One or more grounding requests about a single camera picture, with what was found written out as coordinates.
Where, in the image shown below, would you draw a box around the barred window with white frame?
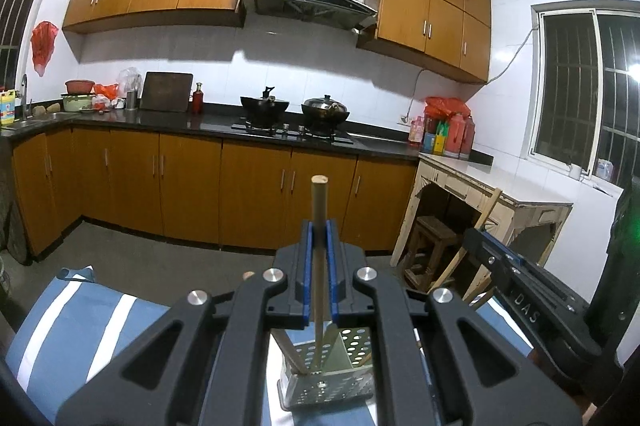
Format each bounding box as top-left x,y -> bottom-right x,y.
0,0 -> 66,89
530,6 -> 640,187

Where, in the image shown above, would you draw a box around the small wooden stool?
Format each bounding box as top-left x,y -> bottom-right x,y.
402,215 -> 461,292

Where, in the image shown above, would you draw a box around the clear plastic bag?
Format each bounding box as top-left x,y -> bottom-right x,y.
117,67 -> 143,99

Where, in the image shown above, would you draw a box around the white wall cable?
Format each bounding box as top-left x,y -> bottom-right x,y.
407,23 -> 536,124

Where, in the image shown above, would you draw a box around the black gas stove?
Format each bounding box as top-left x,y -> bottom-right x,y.
231,118 -> 356,144

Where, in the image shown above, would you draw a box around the worn white side table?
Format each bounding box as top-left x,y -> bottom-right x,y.
390,152 -> 573,302

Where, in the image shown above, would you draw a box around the green perforated chopstick holder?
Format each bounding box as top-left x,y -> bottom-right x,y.
276,325 -> 376,412

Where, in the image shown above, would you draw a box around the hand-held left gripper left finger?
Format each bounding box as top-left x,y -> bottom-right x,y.
55,220 -> 316,426

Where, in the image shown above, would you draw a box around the wooden base cabinets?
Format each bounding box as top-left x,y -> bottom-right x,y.
11,126 -> 418,257

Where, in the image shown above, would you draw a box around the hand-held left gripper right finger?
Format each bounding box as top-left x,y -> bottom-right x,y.
325,218 -> 583,426

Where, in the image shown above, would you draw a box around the green and yellow bottles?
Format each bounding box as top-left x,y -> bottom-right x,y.
425,118 -> 447,155

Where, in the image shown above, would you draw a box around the red thermos flask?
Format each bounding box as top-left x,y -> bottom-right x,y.
444,113 -> 466,158
462,116 -> 476,157

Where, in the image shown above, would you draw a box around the blue white striped tablecloth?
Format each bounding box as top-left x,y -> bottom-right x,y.
5,263 -> 538,426

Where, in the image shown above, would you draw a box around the large red plastic bag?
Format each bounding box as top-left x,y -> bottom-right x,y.
425,96 -> 472,119

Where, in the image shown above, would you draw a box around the hanging red plastic bag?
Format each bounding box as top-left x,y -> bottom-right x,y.
31,21 -> 59,74

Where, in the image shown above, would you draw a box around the black wok with steel lid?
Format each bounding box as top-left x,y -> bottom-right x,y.
301,94 -> 349,132

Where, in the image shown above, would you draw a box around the steel kitchen faucet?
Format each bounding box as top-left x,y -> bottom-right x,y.
20,74 -> 33,122

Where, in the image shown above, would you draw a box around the black kitchen countertop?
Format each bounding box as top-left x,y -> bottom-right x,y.
0,103 -> 496,167

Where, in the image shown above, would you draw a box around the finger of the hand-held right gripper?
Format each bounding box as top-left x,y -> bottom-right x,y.
461,227 -> 522,288
479,227 -> 587,308

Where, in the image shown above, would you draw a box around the yellow dish soap bottle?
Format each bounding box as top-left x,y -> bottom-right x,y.
0,88 -> 16,127

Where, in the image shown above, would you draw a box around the round patterned board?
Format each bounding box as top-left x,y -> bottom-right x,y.
0,198 -> 28,264

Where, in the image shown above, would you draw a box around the black wok with handle lid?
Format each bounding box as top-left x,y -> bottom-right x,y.
240,85 -> 291,127

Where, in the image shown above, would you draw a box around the dark wooden cutting board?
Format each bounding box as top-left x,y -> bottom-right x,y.
139,72 -> 194,113

